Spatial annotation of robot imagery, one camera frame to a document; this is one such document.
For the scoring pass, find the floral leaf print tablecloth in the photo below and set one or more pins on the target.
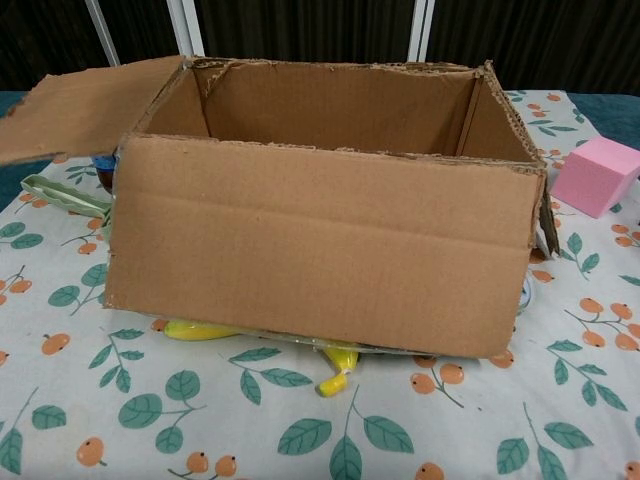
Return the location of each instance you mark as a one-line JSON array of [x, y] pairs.
[[150, 425]]

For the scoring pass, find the yellow banana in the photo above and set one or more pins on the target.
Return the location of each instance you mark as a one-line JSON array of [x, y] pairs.
[[342, 357]]

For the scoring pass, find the pink foam cube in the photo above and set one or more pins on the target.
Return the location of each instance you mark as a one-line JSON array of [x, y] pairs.
[[590, 180]]

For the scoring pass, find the teal table cover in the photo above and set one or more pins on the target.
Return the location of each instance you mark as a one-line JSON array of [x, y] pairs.
[[10, 185]]

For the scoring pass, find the cola bottle blue cap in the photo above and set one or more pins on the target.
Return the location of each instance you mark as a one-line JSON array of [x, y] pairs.
[[105, 175]]

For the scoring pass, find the green lint roller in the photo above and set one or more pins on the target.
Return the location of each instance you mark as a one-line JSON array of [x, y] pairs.
[[60, 194]]

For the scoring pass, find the brown cardboard box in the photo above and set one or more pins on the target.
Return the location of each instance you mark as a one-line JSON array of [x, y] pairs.
[[320, 240]]

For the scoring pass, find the wide white frame post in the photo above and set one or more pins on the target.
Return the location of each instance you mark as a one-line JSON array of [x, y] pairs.
[[187, 27], [420, 30]]

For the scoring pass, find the thin grey frame post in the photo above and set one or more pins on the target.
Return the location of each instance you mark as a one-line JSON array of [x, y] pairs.
[[105, 35]]

